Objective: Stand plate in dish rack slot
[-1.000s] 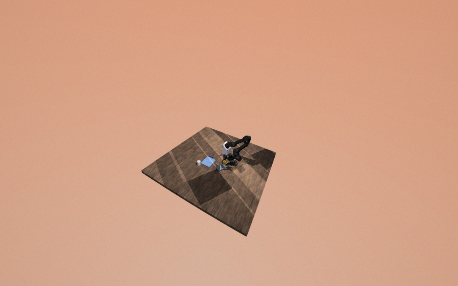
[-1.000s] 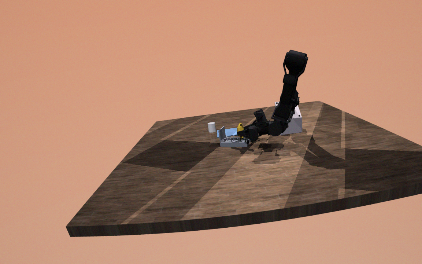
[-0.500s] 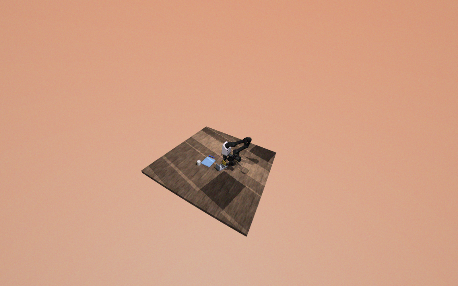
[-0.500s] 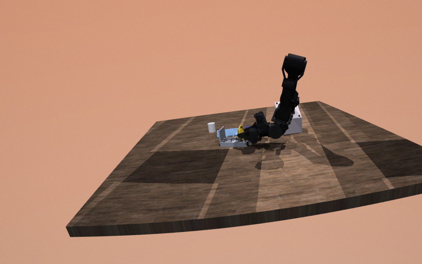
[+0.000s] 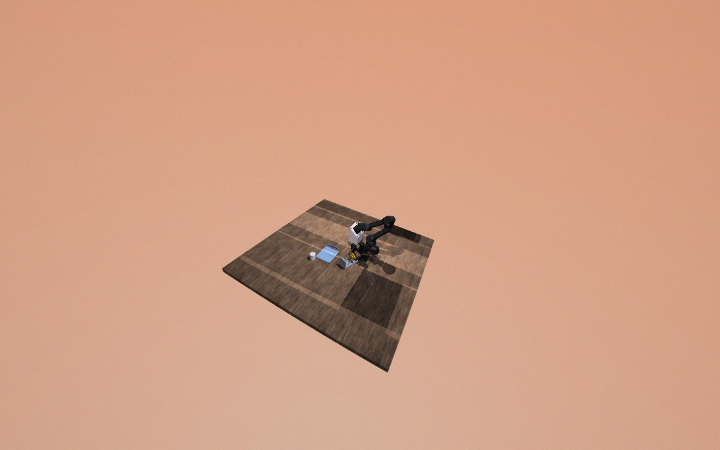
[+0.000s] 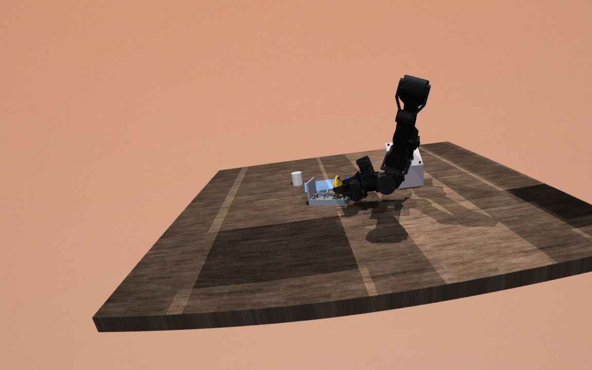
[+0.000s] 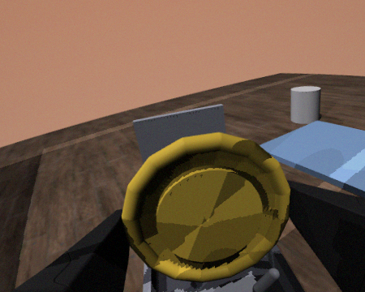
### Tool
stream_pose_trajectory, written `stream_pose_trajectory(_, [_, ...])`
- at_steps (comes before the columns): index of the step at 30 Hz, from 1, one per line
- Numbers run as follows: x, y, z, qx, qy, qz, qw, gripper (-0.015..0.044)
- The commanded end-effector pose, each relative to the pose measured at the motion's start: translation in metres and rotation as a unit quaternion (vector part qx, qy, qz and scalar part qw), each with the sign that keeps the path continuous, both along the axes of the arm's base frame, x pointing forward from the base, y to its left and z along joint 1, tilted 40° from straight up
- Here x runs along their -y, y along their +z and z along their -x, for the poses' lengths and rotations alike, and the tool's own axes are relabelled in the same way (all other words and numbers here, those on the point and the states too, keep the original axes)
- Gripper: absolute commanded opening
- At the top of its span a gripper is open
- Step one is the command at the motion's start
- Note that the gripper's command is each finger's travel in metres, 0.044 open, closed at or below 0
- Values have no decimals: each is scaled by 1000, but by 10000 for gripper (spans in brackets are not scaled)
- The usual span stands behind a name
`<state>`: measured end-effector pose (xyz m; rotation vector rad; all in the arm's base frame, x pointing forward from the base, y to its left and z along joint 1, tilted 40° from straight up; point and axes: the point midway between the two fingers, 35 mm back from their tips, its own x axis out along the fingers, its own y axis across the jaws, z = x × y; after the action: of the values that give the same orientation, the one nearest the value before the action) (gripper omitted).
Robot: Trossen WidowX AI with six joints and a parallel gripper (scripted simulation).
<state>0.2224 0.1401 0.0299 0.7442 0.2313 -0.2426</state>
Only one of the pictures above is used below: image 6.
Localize shiny gold plate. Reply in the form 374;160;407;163
333;175;343;197

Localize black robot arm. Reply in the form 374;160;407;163
356;75;431;195

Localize light blue mat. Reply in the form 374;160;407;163
304;179;335;194

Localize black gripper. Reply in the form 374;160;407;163
333;171;381;201

